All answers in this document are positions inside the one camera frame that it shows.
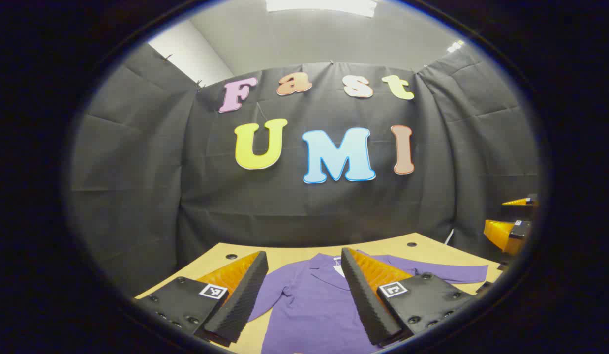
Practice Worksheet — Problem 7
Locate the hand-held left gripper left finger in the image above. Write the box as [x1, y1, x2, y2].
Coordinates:
[135, 251, 269, 347]

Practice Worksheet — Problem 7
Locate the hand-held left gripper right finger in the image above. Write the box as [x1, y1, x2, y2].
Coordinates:
[340, 247, 477, 347]

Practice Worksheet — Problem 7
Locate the purple knit cardigan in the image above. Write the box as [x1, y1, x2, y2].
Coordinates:
[248, 251, 489, 354]

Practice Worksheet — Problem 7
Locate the black backdrop cloth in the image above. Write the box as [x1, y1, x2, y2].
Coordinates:
[68, 42, 541, 298]

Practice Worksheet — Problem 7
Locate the large ceiling light panel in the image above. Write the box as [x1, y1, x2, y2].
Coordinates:
[265, 0, 379, 18]

